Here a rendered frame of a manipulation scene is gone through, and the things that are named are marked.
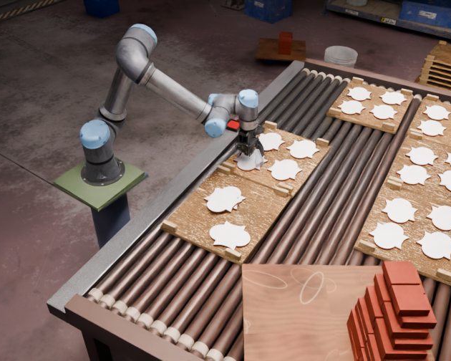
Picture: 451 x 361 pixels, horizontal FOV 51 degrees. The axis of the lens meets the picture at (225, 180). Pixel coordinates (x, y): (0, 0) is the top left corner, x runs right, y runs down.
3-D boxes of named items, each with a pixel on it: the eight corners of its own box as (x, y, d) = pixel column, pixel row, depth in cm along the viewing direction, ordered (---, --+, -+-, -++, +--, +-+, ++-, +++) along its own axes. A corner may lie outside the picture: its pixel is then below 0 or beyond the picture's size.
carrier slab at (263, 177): (219, 170, 206) (219, 167, 205) (263, 127, 234) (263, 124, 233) (293, 198, 192) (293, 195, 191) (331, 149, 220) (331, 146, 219)
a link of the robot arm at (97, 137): (79, 161, 197) (72, 135, 188) (92, 141, 207) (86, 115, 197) (107, 165, 195) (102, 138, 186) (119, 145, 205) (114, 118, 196)
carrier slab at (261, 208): (159, 229, 178) (159, 225, 177) (216, 171, 205) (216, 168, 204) (242, 266, 164) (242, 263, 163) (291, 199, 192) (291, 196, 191)
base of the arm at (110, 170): (77, 174, 206) (73, 156, 199) (103, 155, 215) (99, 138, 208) (103, 188, 199) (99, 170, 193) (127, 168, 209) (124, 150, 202)
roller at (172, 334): (157, 347, 145) (157, 338, 142) (351, 84, 278) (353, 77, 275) (171, 354, 143) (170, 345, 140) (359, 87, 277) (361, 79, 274)
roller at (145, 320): (132, 333, 149) (129, 324, 146) (334, 81, 282) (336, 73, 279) (144, 339, 147) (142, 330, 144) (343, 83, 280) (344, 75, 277)
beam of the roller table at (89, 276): (49, 313, 156) (45, 301, 152) (293, 69, 298) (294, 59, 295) (69, 324, 153) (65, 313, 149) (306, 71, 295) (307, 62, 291)
